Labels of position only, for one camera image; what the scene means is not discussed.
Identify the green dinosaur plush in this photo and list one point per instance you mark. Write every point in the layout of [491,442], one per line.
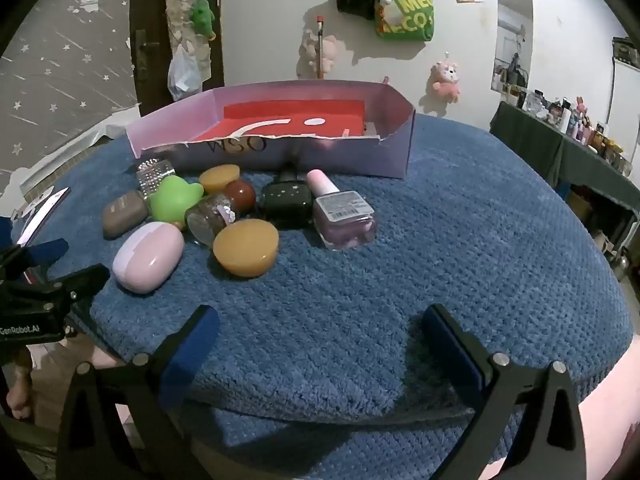
[202,17]

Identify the pink nail polish bottle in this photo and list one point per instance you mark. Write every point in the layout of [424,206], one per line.
[345,220]

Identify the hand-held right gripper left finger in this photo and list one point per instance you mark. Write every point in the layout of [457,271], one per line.
[192,345]

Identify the purple cardboard box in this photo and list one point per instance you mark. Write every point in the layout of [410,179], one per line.
[350,160]

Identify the pink rabbit plush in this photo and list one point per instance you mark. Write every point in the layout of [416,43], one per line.
[330,52]

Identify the group of cosmetic bottles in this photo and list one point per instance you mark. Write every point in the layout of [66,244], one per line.
[575,120]

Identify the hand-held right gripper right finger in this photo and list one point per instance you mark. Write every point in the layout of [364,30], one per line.
[452,345]

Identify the large orange round puck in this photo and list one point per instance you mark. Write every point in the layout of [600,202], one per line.
[245,250]

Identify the white smartphone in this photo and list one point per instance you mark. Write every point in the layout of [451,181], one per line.
[42,215]

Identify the blue textured blanket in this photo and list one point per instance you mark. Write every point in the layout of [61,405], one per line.
[375,285]

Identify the clear studded brush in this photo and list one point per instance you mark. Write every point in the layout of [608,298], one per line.
[152,175]

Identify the table with dark cloth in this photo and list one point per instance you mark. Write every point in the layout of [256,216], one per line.
[540,145]

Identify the clear plastic bag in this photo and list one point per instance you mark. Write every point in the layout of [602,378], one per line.
[182,75]

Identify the black nail polish bottle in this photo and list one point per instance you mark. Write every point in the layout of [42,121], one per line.
[286,202]

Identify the white refrigerator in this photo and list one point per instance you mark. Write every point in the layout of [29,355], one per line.
[627,90]

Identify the mop stick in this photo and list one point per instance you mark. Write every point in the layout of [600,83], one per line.
[320,50]

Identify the metal kettle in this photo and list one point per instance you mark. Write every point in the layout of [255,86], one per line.
[622,262]

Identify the glitter nail polish bottle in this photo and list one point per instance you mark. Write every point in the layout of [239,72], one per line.
[210,217]

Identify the green frog toy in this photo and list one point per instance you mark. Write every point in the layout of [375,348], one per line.
[172,200]

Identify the small orange round puck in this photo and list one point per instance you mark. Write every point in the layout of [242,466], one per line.
[219,177]

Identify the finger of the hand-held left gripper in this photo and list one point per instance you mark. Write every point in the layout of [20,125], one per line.
[47,251]
[80,282]

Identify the brown glossy ball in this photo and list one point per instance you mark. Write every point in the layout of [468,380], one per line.
[241,195]

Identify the green tote bag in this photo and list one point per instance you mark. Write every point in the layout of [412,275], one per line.
[410,15]

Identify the person's left hand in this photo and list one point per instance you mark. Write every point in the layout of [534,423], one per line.
[19,390]

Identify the wall mirror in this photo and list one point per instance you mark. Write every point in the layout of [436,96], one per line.
[512,35]

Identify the dark wooden door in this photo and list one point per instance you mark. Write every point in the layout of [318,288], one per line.
[147,0]

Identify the small cardboard box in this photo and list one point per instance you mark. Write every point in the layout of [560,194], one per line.
[580,205]

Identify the patterned hanging door organizer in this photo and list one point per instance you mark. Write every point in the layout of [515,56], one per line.
[175,10]

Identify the pink bear plush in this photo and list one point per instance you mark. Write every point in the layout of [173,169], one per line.
[445,82]

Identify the brown compact case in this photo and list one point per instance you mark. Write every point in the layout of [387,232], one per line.
[122,212]

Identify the red paper sheet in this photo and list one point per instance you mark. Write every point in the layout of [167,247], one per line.
[280,112]

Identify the lilac earbuds case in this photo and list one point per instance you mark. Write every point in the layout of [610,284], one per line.
[147,260]

